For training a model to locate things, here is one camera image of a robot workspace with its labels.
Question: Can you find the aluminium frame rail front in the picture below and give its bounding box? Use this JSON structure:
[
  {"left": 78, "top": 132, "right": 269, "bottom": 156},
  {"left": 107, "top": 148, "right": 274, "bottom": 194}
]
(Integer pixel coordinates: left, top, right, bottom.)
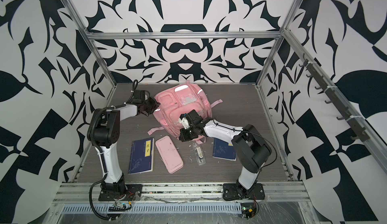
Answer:
[{"left": 53, "top": 181, "right": 310, "bottom": 203}]

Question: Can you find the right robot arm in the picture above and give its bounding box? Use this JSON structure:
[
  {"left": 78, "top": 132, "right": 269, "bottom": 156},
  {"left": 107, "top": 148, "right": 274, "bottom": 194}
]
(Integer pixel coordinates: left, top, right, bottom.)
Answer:
[{"left": 179, "top": 110, "right": 272, "bottom": 201}]

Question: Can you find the left base black cable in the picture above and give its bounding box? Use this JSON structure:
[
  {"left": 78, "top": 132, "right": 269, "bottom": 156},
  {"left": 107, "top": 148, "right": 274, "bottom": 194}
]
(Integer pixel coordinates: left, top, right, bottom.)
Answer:
[{"left": 88, "top": 172, "right": 122, "bottom": 222}]

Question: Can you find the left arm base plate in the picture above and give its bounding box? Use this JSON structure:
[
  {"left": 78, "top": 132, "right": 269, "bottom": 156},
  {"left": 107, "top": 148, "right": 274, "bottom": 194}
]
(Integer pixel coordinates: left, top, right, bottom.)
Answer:
[{"left": 98, "top": 183, "right": 143, "bottom": 201}]

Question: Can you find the left circuit board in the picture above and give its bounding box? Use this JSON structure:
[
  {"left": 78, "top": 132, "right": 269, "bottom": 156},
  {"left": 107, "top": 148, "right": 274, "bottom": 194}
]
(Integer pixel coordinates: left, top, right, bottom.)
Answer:
[{"left": 108, "top": 201, "right": 132, "bottom": 212}]

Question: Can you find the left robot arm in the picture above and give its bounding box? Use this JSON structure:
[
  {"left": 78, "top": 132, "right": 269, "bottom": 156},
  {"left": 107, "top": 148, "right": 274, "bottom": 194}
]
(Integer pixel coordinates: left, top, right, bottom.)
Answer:
[{"left": 87, "top": 90, "right": 160, "bottom": 195}]

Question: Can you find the circuit board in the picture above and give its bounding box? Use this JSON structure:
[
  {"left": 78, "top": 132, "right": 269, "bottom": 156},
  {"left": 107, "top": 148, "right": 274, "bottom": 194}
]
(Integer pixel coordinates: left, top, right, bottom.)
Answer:
[
  {"left": 108, "top": 201, "right": 132, "bottom": 212},
  {"left": 241, "top": 202, "right": 260, "bottom": 219}
]

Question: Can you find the pink student backpack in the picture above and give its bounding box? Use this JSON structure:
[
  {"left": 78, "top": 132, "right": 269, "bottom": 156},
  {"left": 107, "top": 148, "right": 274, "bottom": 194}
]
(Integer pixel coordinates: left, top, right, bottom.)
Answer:
[{"left": 148, "top": 82, "right": 223, "bottom": 138}]

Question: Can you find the blue book yellow label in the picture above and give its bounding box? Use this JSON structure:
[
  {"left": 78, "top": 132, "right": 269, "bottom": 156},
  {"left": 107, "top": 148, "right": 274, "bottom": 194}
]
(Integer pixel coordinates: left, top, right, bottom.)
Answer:
[{"left": 213, "top": 138, "right": 237, "bottom": 161}]

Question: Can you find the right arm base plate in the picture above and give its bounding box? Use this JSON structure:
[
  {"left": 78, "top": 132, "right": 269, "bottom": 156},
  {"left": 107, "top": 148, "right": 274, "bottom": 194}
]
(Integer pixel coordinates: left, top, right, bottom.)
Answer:
[{"left": 222, "top": 183, "right": 266, "bottom": 201}]

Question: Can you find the wall hook rail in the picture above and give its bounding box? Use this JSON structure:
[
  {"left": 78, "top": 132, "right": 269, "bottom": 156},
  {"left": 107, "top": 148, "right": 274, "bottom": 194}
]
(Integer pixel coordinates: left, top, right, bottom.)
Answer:
[{"left": 300, "top": 59, "right": 370, "bottom": 142}]

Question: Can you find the pink pencil case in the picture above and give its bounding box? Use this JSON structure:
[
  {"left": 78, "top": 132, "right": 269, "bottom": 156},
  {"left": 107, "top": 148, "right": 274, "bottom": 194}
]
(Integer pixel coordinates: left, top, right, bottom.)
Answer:
[{"left": 156, "top": 136, "right": 183, "bottom": 174}]

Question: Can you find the clear plastic eraser case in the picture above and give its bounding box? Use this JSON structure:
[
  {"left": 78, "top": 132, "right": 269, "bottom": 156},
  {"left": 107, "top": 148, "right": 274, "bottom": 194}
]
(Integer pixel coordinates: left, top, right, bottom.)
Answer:
[{"left": 192, "top": 142, "right": 206, "bottom": 165}]

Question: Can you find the blue book left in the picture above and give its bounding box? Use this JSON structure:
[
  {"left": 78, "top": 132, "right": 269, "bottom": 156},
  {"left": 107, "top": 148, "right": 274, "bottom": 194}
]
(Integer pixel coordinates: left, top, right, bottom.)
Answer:
[{"left": 128, "top": 138, "right": 154, "bottom": 175}]

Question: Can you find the right circuit board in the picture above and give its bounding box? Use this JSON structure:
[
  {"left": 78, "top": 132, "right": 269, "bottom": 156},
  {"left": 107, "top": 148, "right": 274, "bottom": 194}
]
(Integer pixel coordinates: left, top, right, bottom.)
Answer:
[{"left": 241, "top": 202, "right": 260, "bottom": 219}]

